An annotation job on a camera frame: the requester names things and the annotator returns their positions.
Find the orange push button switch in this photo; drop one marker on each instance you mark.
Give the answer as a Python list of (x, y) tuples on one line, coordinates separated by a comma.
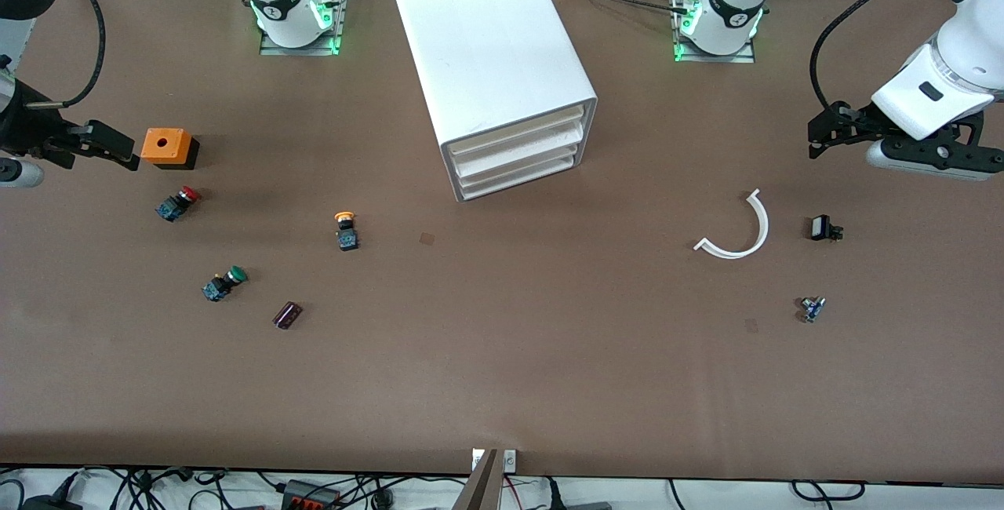
[(347, 237)]

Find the white plastic drawer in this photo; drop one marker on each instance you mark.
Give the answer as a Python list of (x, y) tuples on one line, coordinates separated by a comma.
[(518, 136), (518, 153), (518, 170)]

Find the white drawer cabinet housing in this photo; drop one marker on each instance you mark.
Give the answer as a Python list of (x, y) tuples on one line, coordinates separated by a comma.
[(486, 39)]

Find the orange box with black base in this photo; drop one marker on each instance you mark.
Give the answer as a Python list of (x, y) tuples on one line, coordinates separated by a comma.
[(165, 145)]

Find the small blue potentiometer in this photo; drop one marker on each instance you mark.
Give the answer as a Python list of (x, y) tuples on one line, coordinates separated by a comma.
[(813, 309)]

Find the dark purple cylindrical capacitor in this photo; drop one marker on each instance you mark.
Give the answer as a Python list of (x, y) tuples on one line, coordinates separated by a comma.
[(287, 315)]

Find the black power adapter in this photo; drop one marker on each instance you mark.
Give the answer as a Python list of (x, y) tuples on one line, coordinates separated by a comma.
[(51, 504)]

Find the black power strip red switches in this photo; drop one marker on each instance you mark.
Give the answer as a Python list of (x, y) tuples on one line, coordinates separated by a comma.
[(310, 497)]

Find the black plug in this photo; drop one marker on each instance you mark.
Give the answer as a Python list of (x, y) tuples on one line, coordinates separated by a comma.
[(555, 494)]

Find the brown slanted bar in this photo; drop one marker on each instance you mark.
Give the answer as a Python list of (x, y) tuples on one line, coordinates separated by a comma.
[(480, 490)]

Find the red push button switch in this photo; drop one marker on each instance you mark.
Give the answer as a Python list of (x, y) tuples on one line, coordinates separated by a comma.
[(176, 204)]

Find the black switch with white face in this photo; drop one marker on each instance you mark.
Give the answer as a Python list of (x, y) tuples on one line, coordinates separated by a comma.
[(821, 227)]

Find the white curved plastic bracket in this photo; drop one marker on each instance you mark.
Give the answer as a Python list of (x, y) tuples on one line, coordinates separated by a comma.
[(764, 226)]

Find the green push button switch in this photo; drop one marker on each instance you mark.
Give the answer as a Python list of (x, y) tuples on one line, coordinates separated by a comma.
[(220, 286)]

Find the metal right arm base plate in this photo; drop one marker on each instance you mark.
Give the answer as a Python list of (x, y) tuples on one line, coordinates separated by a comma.
[(298, 50)]

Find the small white bracket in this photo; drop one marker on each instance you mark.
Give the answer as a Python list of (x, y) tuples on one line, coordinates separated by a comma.
[(476, 459), (510, 460)]

